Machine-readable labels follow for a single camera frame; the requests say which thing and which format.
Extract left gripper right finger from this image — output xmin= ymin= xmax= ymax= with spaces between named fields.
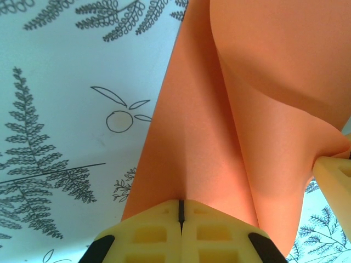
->
xmin=182 ymin=199 xmax=286 ymax=263

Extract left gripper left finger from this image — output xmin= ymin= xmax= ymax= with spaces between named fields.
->
xmin=82 ymin=199 xmax=183 ymax=263

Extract floral patterned table cover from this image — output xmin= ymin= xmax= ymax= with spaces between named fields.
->
xmin=0 ymin=0 xmax=351 ymax=263

